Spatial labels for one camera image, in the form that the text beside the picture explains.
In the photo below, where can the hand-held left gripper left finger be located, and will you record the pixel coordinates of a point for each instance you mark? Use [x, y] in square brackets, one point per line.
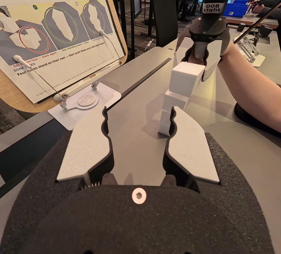
[85, 148]

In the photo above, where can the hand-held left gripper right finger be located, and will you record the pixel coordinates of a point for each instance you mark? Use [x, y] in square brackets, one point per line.
[191, 148]

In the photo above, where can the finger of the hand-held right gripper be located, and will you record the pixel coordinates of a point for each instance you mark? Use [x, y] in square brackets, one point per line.
[183, 47]
[213, 58]

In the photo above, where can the person's right forearm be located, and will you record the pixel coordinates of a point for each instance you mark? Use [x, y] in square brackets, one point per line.
[248, 87]

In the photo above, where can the person's right hand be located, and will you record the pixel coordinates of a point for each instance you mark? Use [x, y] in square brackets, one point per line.
[197, 61]

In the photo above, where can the blue plastic bin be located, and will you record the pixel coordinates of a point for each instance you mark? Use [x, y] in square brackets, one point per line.
[236, 10]

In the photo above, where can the black office chair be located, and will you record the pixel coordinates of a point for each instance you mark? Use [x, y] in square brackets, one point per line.
[164, 16]

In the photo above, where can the small black desk device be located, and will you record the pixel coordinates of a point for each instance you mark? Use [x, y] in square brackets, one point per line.
[241, 27]
[266, 31]

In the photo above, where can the black wrist rest pad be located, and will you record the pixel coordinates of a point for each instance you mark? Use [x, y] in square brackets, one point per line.
[248, 117]

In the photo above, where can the printed instruction sheet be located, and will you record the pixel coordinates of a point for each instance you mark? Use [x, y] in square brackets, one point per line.
[65, 69]

